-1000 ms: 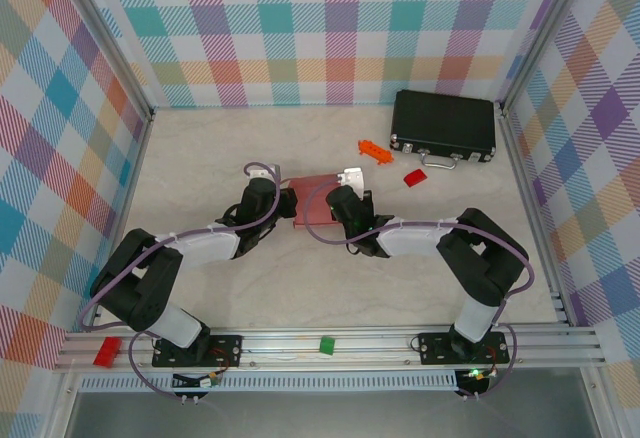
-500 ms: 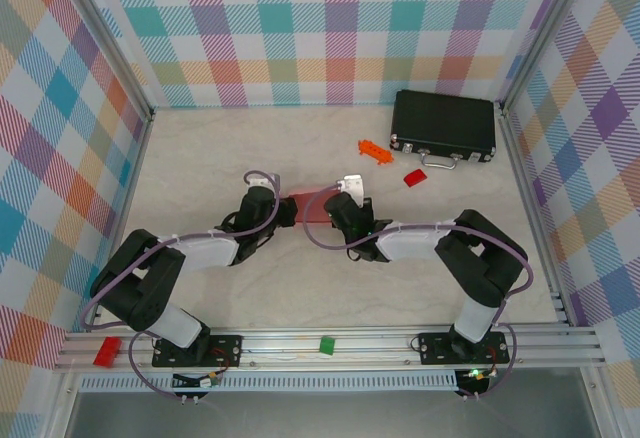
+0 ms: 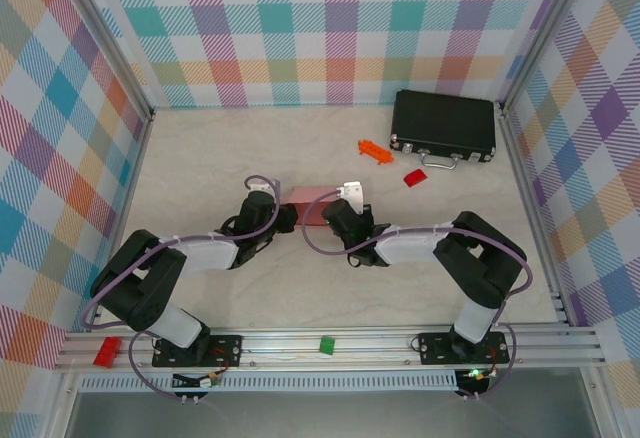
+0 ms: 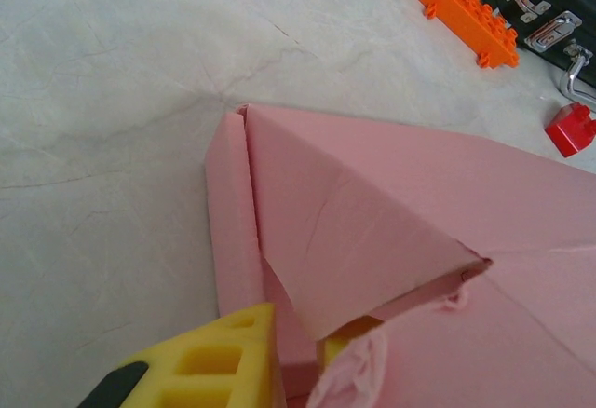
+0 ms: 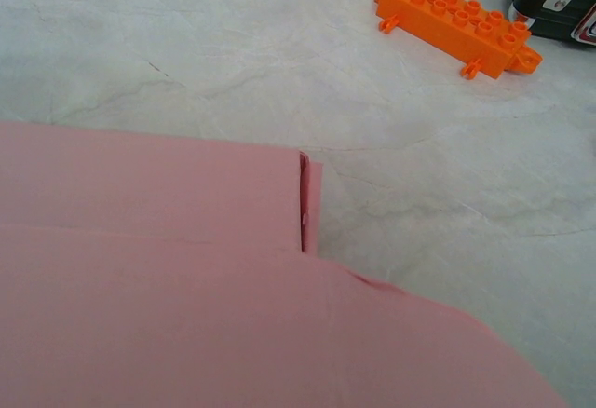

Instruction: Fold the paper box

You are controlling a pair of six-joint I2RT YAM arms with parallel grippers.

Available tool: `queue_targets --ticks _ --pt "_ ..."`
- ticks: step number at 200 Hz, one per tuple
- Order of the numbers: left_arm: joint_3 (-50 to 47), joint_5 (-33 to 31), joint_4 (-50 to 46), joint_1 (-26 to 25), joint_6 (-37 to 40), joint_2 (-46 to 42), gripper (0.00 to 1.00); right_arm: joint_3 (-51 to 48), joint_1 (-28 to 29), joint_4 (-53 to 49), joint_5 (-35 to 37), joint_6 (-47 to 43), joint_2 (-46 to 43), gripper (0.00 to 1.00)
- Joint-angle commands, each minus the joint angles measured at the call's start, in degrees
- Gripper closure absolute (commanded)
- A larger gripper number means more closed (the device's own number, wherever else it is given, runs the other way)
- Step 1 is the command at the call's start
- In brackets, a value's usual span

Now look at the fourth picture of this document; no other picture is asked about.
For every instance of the small red toy brick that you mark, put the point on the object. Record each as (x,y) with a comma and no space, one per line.
(572,131)

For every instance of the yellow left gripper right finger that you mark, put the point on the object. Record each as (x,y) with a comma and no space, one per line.
(342,338)

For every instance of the pink paper box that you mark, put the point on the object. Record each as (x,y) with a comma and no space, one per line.
(396,203)

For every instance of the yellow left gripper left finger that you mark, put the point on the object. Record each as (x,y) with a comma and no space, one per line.
(209,366)

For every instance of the orange toy brick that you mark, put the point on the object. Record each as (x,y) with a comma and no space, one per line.
(465,17)

